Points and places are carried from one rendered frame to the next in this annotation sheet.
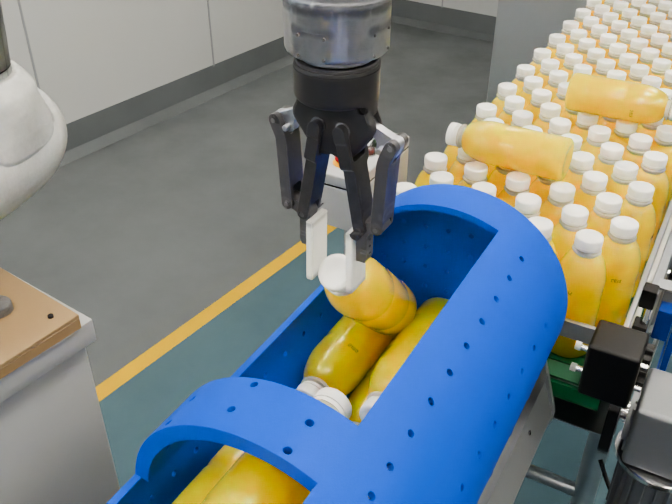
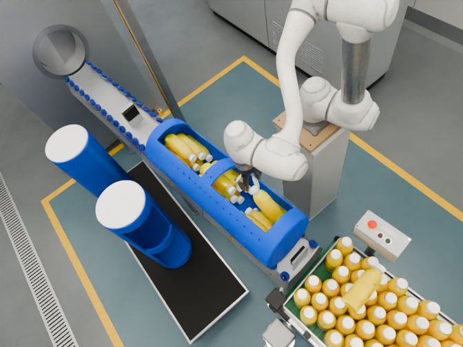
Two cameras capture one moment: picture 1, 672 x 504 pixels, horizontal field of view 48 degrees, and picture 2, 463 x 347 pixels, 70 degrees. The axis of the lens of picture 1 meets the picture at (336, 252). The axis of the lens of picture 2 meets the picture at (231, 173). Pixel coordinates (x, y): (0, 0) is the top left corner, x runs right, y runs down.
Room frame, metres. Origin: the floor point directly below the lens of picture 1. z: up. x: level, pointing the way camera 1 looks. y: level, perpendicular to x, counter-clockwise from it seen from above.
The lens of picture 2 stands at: (0.93, -0.59, 2.51)
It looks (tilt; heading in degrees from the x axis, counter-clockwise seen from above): 59 degrees down; 123
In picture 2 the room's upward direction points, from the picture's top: 20 degrees counter-clockwise
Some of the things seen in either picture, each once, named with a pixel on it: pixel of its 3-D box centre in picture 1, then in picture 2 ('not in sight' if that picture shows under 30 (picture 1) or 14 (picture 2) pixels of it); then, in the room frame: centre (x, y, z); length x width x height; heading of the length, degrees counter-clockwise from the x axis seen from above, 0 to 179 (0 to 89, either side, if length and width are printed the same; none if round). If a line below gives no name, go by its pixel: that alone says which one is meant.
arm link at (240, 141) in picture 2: not in sight; (242, 142); (0.63, -0.01, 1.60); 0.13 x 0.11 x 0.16; 162
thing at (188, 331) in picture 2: not in sight; (166, 240); (-0.23, -0.05, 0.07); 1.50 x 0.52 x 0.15; 144
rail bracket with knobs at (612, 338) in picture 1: (609, 365); (277, 299); (0.79, -0.39, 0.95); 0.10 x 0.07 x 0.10; 61
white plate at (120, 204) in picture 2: not in sight; (120, 203); (-0.11, -0.13, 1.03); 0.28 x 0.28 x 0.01
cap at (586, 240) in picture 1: (588, 241); (302, 294); (0.90, -0.36, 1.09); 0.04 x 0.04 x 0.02
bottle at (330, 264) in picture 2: not in sight; (333, 260); (1.00, -0.17, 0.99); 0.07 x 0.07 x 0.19
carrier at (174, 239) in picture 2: not in sight; (152, 230); (-0.11, -0.13, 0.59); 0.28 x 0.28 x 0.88
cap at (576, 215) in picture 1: (574, 215); (320, 298); (0.97, -0.36, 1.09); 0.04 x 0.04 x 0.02
